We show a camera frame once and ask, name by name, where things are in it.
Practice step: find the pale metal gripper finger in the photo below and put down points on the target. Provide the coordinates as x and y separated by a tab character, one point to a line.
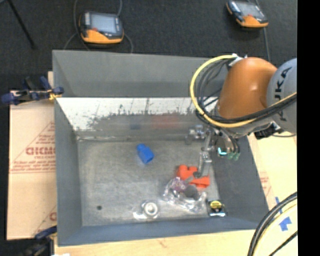
205	163
197	132

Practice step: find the orange plastic toy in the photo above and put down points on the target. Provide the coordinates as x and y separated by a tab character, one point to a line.
185	172

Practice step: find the dark grey ball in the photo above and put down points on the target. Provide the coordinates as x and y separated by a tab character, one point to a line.
192	192

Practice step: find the clear plastic packet purple print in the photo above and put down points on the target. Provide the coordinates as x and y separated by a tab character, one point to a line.
175	192

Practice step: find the yellow and black tape measure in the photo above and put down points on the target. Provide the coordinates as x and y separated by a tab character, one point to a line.
216	208

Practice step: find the blue plastic cup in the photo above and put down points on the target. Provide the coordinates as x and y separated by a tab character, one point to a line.
145	153

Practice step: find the clear glass lid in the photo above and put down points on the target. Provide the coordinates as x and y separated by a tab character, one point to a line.
149	209

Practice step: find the grey metal bin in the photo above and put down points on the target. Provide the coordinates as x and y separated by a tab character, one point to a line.
120	180

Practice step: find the brown cardboard board red print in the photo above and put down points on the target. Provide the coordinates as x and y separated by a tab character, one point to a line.
30	187

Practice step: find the black cylinder on white bracket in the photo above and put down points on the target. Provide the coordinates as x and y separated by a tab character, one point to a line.
263	133

